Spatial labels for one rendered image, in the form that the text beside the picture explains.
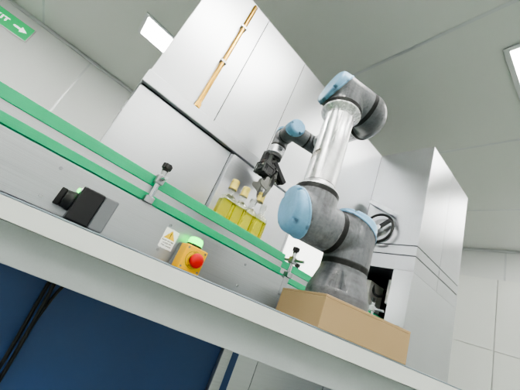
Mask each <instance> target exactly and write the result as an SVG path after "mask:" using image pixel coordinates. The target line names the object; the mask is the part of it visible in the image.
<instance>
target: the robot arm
mask: <svg viewBox="0 0 520 390"><path fill-rule="evenodd" d="M318 102H319V103H320V105H323V108H322V111H321V115H322V118H323V124H322V126H321V129H320V133H319V135H317V136H315V135H313V134H311V133H310V132H308V131H307V130H306V127H305V125H304V124H303V122H302V121H301V120H299V119H293V120H292V121H290V122H289V123H288V124H287V125H286V126H280V127H279V128H278V130H277V131H276V133H275V136H274V139H273V140H272V143H271V145H270V147H269V150H267V151H264V152H263V155H262V157H261V159H260V161H259V162H257V164H256V166H255V168H256V167H257V168H256V169H255V168H254V171H253V172H254V173H256V174H258V175H259V176H261V177H262V178H260V179H259V180H258V182H255V181H254V182H253V183H252V186H253V187H254V188H255V189H256V191H257V193H256V197H257V196H258V194H259V192H262V191H263V189H265V191H264V193H263V194H262V197H264V196H265V195H266V194H267V193H268V192H269V191H270V190H271V188H272V187H273V185H274V183H276V184H277V185H284V184H285V183H286V180H285V178H284V176H283V174H282V171H281V169H280V167H279V164H278V163H280V162H281V159H282V157H283V155H284V153H285V151H286V148H287V145H288V144H289V143H291V142H294V143H296V144H297V145H298V146H300V147H302V148H303V149H305V150H306V151H307V152H310V153H311V154H312V156H311V159H310V163H309V165H308V168H307V171H306V175H305V177H304V180H302V181H299V182H298V183H297V184H296V185H295V186H291V187H290V188H289V189H288V190H287V191H286V193H285V194H284V197H283V198H282V200H281V202H280V205H279V209H278V223H279V226H280V228H281V229H282V230H283V231H284V232H285V233H287V234H289V235H290V236H291V237H292V238H295V239H298V240H300V241H302V242H304V243H306V244H308V245H309V246H311V247H313V248H315V249H317V250H319V251H321V252H323V257H322V259H321V262H320V266H319V268H318V269H317V270H316V271H315V273H314V274H313V276H312V277H311V279H310V280H309V282H308V283H307V284H306V288H305V290H306V291H311V292H317V293H326V294H330V295H332V296H333V297H336V298H338V299H340V300H342V301H344V302H346V303H349V304H351V305H352V306H356V307H357V308H359V309H361V310H364V311H366V312H368V310H369V304H368V288H367V278H368V273H369V269H370V265H371V259H372V255H373V251H374V248H375V245H376V242H377V233H378V228H377V225H376V223H375V222H374V221H373V220H372V219H371V218H370V217H369V216H368V215H367V214H364V213H362V212H360V211H356V210H355V209H350V208H341V209H338V208H337V205H338V201H339V197H340V196H339V193H338V192H337V191H336V190H335V189H336V186H337V181H338V178H339V175H340V170H341V167H342V164H343V161H344V156H345V152H346V150H347V144H348V143H349V142H352V141H354V140H365V139H369V138H371V137H373V136H375V135H376V134H378V133H379V132H380V131H381V129H382V128H383V126H384V125H385V122H386V119H387V114H388V111H387V107H386V104H385V102H384V100H383V99H382V98H381V97H380V96H378V95H377V94H376V93H375V92H373V91H372V90H371V89H369V88H368V87H366V86H365V85H364V84H363V83H361V82H360V81H359V80H358V79H357V78H355V77H354V75H353V76H352V75H351V74H349V73H348V72H347V71H342V72H340V73H339V74H338V75H336V76H335V77H334V78H333V79H332V80H331V81H330V83H329V84H328V85H327V86H326V87H325V88H324V89H323V91H322V92H321V94H320V96H319V97H318Z"/></svg>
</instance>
